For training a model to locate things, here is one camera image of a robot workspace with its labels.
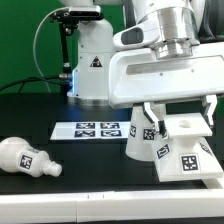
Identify white front fence rail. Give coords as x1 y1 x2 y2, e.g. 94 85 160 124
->
0 189 224 224

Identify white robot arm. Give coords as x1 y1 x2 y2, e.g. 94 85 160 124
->
60 0 224 108

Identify black cables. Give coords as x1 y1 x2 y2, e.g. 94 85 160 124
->
0 75 72 94

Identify black camera on stand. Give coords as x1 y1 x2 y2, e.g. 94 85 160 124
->
49 6 104 94

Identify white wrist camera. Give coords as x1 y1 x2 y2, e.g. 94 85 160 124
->
113 26 159 51

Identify white lamp shade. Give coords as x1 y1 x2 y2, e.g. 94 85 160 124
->
125 103 168 162

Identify white lamp bulb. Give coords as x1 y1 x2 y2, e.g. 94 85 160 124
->
0 137 62 177

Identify grey cable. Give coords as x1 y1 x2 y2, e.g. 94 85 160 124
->
32 6 69 94

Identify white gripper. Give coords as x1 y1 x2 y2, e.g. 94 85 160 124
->
108 49 224 133

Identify white marker sheet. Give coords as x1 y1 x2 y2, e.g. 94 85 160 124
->
51 121 130 140

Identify white lamp base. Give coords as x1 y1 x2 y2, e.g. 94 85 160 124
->
152 113 223 182

